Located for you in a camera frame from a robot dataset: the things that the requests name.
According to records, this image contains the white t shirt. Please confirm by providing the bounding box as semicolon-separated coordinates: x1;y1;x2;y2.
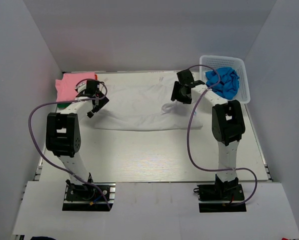
90;76;195;132

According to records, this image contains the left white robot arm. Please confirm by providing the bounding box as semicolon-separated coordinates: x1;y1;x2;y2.
46;78;109;200

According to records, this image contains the white plastic basket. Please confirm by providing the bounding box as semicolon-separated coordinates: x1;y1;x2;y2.
199;55;251;104

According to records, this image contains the folded pink t shirt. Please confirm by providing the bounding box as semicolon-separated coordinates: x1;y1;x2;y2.
55;72;95;102

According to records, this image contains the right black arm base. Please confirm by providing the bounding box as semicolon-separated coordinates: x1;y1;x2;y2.
193;184;247;213

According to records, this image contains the folded green t shirt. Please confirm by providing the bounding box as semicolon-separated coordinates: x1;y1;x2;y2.
57;102;71;110

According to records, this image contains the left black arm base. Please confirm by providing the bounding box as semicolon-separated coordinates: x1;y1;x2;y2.
62;179;116;212

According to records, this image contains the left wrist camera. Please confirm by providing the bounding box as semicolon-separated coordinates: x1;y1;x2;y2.
75;82;87;93

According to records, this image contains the blue t shirt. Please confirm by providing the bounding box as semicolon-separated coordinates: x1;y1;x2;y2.
211;67;240;100

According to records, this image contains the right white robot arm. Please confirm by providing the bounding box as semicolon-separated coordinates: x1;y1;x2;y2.
171;69;246;200

